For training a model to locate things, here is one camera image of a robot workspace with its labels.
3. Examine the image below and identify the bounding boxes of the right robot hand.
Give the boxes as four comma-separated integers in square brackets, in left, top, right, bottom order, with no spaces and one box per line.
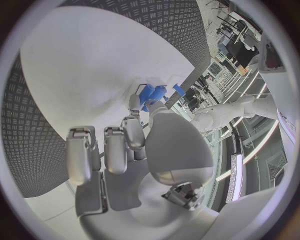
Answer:
[64,93,220,240]

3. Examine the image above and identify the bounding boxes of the white task board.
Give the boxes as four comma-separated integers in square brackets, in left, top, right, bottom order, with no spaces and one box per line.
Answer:
[19,6,197,145]

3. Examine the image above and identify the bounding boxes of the blue block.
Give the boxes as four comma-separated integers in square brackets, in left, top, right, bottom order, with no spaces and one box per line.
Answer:
[172,84,187,97]

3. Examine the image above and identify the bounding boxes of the desk with black screen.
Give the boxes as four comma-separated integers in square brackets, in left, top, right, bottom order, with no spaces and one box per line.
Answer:
[216,12,262,71]

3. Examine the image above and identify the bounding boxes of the blue long cylinder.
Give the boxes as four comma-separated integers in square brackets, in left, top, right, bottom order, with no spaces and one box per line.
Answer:
[149,85,169,103]
[138,84,156,111]

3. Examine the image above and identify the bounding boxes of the glowing light bar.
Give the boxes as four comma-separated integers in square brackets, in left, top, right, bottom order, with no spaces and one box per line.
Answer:
[225,153,245,204]

